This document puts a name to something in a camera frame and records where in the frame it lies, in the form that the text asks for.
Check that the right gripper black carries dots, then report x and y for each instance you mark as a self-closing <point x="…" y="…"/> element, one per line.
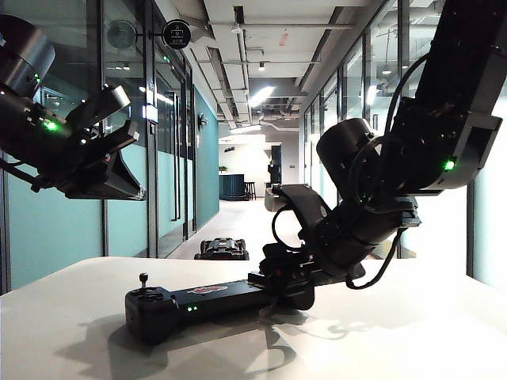
<point x="293" y="265"/>

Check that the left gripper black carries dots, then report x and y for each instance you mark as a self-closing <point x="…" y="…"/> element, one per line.
<point x="87" y="158"/>

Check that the black remote control with joysticks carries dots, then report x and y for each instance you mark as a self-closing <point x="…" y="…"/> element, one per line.
<point x="222" y="299"/>

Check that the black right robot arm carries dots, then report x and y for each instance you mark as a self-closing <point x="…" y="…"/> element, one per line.
<point x="435" y="138"/>

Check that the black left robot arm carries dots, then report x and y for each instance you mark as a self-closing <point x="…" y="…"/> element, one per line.
<point x="24" y="99"/>

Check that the black quadruped robot dog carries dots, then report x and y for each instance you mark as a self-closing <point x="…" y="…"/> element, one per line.
<point x="222" y="250"/>

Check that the lit blue door sign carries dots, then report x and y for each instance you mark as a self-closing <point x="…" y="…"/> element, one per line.
<point x="151" y="113"/>

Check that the dark wooden bar stool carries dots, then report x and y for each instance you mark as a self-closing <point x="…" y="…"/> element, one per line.
<point x="250" y="189"/>

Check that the dark blue bar counter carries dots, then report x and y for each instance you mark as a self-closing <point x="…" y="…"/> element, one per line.
<point x="231" y="188"/>

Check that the small green potted plant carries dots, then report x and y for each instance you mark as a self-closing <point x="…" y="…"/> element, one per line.
<point x="223" y="169"/>

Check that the tall black cabinet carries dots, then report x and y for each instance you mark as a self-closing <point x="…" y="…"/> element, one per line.
<point x="277" y="158"/>

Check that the round black hanging sign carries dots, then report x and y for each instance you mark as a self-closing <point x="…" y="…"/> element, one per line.
<point x="176" y="34"/>

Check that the linear ceiling light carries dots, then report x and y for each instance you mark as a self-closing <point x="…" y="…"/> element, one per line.
<point x="260" y="96"/>

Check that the red hanging ceiling tag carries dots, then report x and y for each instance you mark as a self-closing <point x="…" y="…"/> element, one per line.
<point x="283" y="38"/>

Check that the left wrist camera silver box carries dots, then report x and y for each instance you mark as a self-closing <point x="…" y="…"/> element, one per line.
<point x="113" y="101"/>

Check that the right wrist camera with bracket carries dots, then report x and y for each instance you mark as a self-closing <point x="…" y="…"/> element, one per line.
<point x="301" y="202"/>

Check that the black wall lamp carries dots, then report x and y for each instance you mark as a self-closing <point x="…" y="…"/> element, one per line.
<point x="202" y="121"/>

